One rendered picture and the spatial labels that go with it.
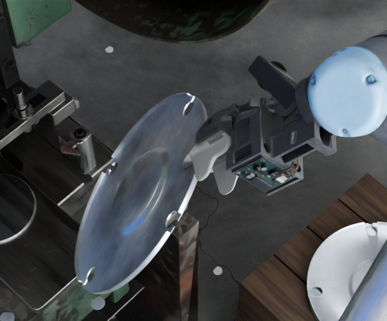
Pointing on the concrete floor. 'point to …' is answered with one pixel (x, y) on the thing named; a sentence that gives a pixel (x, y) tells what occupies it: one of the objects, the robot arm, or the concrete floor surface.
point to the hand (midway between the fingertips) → (194, 160)
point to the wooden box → (268, 309)
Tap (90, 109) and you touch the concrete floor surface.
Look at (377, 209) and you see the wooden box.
